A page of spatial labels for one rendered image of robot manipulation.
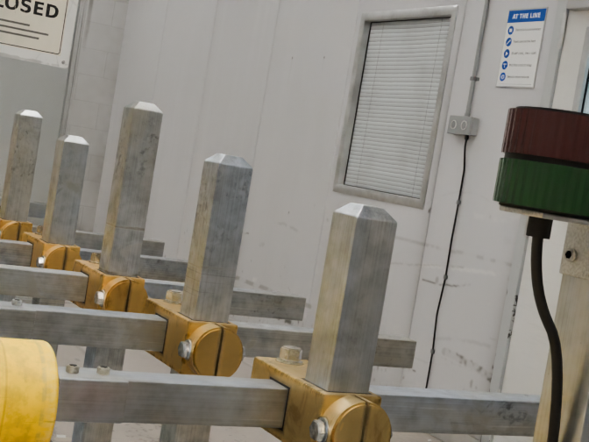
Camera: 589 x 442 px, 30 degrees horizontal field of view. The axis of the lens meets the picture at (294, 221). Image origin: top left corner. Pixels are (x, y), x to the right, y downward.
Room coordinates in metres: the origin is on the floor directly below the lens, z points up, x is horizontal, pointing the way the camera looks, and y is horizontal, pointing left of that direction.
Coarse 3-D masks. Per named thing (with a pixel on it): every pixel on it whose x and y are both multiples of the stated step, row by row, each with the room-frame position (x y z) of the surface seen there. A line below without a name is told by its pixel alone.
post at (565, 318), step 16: (560, 288) 0.59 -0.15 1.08; (576, 288) 0.57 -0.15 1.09; (560, 304) 0.58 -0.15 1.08; (576, 304) 0.57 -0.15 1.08; (560, 320) 0.58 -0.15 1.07; (576, 320) 0.57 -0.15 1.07; (560, 336) 0.58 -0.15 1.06; (576, 336) 0.57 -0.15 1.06; (576, 352) 0.57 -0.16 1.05; (576, 368) 0.57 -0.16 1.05; (544, 384) 0.58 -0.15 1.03; (576, 384) 0.56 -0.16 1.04; (544, 400) 0.58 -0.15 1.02; (576, 400) 0.56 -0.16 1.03; (544, 416) 0.58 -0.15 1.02; (576, 416) 0.56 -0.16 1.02; (544, 432) 0.58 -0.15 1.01; (560, 432) 0.57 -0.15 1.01; (576, 432) 0.56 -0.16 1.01
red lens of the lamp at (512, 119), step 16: (512, 112) 0.55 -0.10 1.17; (528, 112) 0.54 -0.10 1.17; (544, 112) 0.53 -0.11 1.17; (560, 112) 0.53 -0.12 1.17; (512, 128) 0.55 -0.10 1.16; (528, 128) 0.54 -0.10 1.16; (544, 128) 0.53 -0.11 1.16; (560, 128) 0.53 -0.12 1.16; (576, 128) 0.53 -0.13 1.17; (512, 144) 0.54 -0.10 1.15; (528, 144) 0.54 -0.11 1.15; (544, 144) 0.53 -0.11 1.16; (560, 144) 0.53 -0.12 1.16; (576, 144) 0.53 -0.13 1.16; (576, 160) 0.53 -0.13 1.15
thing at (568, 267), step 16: (576, 112) 0.53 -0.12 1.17; (544, 160) 0.53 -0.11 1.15; (560, 160) 0.53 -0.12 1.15; (512, 208) 0.55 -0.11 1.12; (528, 208) 0.54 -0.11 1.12; (528, 224) 0.55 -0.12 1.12; (544, 224) 0.55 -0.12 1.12; (576, 224) 0.58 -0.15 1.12; (576, 240) 0.58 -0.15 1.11; (576, 256) 0.57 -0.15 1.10; (560, 272) 0.58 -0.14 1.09; (576, 272) 0.57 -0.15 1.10; (544, 304) 0.55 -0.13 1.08; (544, 320) 0.56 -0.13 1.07; (560, 352) 0.56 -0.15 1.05; (560, 368) 0.56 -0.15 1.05; (560, 384) 0.56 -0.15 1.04; (560, 400) 0.56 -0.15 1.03; (560, 416) 0.56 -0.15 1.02
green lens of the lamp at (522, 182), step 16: (512, 160) 0.54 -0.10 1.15; (528, 160) 0.53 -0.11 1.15; (512, 176) 0.54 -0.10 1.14; (528, 176) 0.53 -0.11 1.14; (544, 176) 0.53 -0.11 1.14; (560, 176) 0.53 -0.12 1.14; (576, 176) 0.53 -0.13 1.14; (496, 192) 0.55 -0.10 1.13; (512, 192) 0.54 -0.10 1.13; (528, 192) 0.53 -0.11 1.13; (544, 192) 0.53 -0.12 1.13; (560, 192) 0.53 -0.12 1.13; (576, 192) 0.53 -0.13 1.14; (544, 208) 0.53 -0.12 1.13; (560, 208) 0.53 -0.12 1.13; (576, 208) 0.53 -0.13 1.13
